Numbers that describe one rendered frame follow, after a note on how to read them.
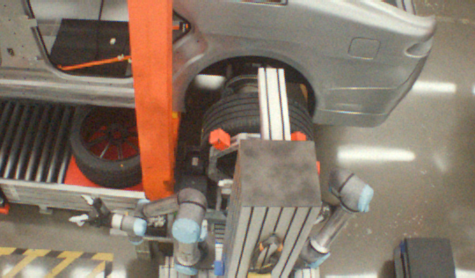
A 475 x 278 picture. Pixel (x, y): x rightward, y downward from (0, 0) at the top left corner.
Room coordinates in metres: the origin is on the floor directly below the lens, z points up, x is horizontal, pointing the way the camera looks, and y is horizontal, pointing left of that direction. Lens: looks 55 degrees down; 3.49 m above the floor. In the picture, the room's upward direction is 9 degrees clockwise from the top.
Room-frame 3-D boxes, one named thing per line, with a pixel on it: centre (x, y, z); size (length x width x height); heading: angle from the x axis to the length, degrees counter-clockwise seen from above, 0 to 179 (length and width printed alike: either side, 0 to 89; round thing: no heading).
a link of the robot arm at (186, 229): (1.01, 0.15, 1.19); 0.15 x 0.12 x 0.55; 175
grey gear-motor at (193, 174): (1.92, 0.26, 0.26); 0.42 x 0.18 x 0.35; 5
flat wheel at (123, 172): (2.03, 0.82, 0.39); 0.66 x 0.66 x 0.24
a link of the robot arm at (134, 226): (1.03, 0.42, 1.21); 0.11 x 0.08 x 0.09; 85
